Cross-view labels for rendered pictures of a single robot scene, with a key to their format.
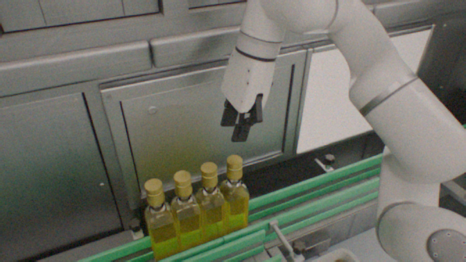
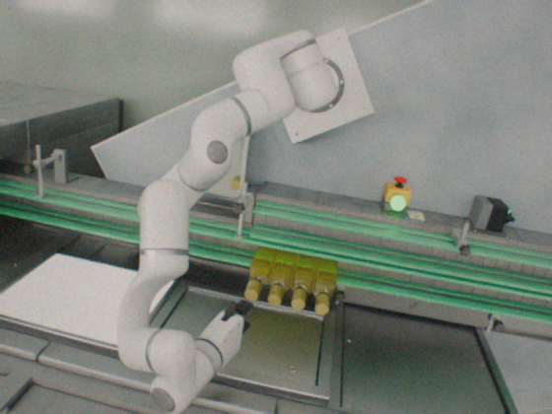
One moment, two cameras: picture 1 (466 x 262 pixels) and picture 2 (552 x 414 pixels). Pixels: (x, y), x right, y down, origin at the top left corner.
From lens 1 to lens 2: 0.41 m
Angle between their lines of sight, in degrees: 31
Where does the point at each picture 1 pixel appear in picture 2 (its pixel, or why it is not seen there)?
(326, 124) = not seen: hidden behind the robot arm
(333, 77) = (110, 319)
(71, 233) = (382, 320)
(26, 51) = not seen: outside the picture
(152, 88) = (287, 383)
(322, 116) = not seen: hidden behind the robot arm
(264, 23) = (199, 365)
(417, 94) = (160, 239)
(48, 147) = (379, 382)
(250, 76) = (226, 335)
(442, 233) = (215, 160)
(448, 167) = (176, 187)
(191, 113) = (260, 354)
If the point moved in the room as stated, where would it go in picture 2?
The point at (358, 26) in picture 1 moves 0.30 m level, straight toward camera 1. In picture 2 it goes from (133, 318) to (264, 237)
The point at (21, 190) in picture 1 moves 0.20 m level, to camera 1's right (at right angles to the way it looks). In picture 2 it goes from (406, 364) to (345, 326)
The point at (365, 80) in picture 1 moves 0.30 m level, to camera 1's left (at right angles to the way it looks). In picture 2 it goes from (179, 269) to (326, 360)
